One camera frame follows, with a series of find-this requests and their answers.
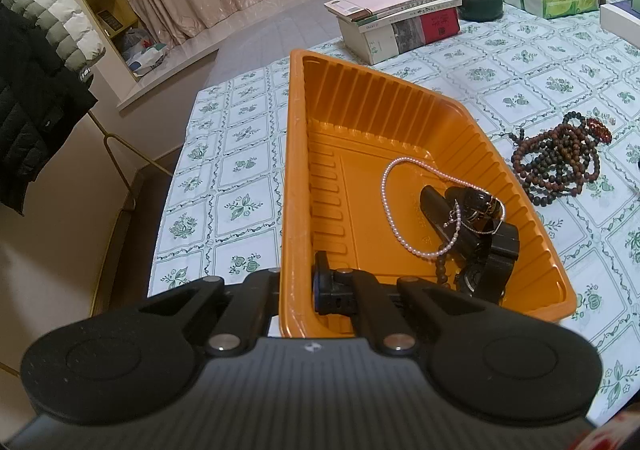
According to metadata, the dark bead bracelet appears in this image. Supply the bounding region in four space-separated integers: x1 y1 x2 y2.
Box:
433 253 459 287

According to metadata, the black puffer jacket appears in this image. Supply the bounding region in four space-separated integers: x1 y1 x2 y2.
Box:
1 7 96 214

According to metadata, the yellow bookshelf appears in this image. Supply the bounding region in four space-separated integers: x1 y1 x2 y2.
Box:
84 0 166 80

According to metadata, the white pearl necklace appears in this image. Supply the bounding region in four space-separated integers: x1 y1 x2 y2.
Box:
380 156 497 260

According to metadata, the floral green white tablecloth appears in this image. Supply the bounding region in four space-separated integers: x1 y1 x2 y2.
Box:
148 2 639 424

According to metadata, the orange plastic tray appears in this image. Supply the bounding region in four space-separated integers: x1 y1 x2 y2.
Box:
279 49 577 338

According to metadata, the long white box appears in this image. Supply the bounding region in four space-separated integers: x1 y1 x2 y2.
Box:
600 0 640 48

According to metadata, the black fitness band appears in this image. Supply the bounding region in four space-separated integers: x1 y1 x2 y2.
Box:
420 186 520 304

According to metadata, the brown wooden bead necklace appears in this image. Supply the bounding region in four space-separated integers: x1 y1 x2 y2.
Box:
508 110 602 209

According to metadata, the white grey puffer jacket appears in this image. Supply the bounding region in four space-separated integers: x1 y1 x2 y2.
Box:
1 0 106 84

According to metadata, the metal coat rack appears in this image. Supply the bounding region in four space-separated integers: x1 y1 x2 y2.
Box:
86 110 174 211

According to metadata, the black gold wristwatch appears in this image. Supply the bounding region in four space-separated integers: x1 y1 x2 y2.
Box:
445 187 506 234

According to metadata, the thick white red book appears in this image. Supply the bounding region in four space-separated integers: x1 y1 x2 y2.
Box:
338 8 460 66

